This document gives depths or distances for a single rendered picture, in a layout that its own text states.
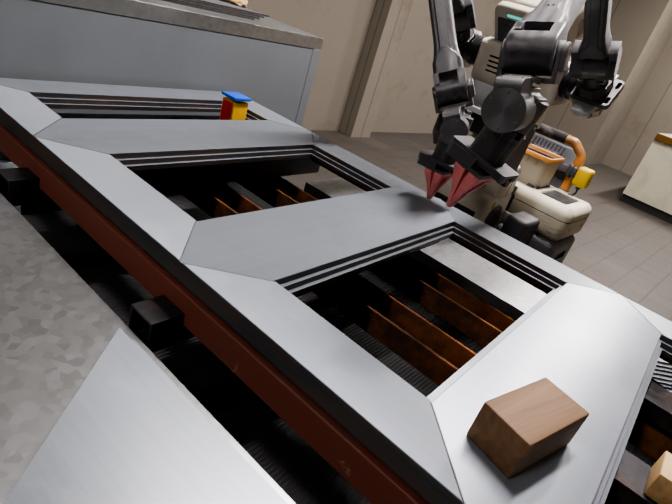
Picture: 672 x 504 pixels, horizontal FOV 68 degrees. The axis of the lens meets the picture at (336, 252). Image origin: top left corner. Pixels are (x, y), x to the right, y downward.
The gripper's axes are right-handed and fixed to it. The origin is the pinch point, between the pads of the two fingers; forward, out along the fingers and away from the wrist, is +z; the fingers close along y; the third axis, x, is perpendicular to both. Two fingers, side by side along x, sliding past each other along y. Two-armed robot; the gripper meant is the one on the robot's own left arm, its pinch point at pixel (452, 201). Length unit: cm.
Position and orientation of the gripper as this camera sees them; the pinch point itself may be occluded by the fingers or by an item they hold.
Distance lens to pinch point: 82.8
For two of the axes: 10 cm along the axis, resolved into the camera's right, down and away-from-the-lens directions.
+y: 6.4, 6.7, -3.7
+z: -4.5, 7.2, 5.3
